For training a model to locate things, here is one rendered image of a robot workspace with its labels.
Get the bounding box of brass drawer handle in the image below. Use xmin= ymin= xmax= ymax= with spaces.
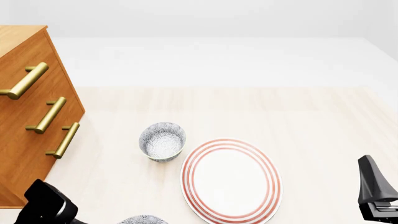
xmin=45 ymin=121 xmax=80 ymax=160
xmin=0 ymin=62 xmax=50 ymax=101
xmin=25 ymin=96 xmax=67 ymax=135

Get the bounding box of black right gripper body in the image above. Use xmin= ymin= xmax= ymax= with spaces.
xmin=358 ymin=198 xmax=398 ymax=223

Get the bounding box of white plate with red rings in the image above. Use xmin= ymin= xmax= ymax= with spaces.
xmin=180 ymin=138 xmax=284 ymax=224

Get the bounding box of wooden drawer front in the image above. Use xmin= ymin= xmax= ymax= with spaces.
xmin=0 ymin=58 xmax=73 ymax=193
xmin=0 ymin=30 xmax=62 ymax=128
xmin=0 ymin=85 xmax=86 ymax=208

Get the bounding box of grey patterned bowl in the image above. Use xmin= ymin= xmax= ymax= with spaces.
xmin=117 ymin=215 xmax=169 ymax=224
xmin=138 ymin=121 xmax=187 ymax=163

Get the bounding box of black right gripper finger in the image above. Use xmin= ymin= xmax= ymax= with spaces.
xmin=357 ymin=154 xmax=398 ymax=203

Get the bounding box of wooden cabinet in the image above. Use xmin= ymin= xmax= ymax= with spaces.
xmin=0 ymin=24 xmax=86 ymax=209

